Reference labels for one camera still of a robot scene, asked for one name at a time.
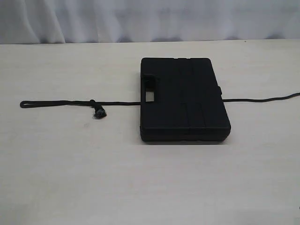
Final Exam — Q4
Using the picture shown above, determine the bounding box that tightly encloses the black plastic case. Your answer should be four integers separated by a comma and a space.
140, 58, 231, 142

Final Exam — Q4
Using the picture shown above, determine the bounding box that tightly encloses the black cord with knot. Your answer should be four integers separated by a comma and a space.
20, 92, 300, 120

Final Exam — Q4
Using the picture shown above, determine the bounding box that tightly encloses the white backdrop curtain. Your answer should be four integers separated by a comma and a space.
0, 0, 300, 44

